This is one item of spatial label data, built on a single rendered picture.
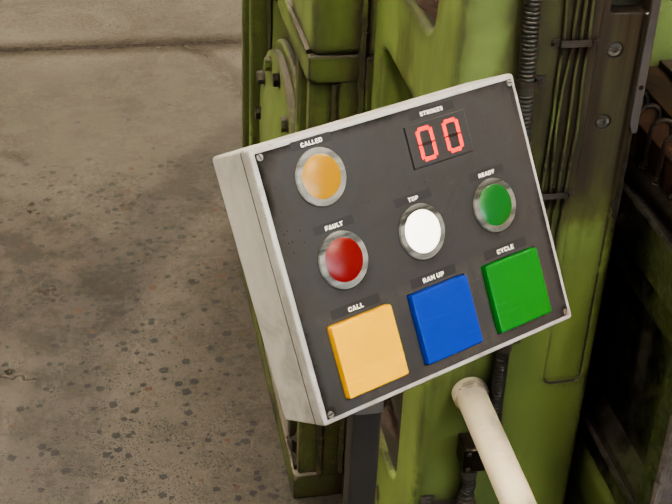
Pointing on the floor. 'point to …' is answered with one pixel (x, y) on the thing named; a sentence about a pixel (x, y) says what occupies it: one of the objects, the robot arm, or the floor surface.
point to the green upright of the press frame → (600, 211)
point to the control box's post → (362, 455)
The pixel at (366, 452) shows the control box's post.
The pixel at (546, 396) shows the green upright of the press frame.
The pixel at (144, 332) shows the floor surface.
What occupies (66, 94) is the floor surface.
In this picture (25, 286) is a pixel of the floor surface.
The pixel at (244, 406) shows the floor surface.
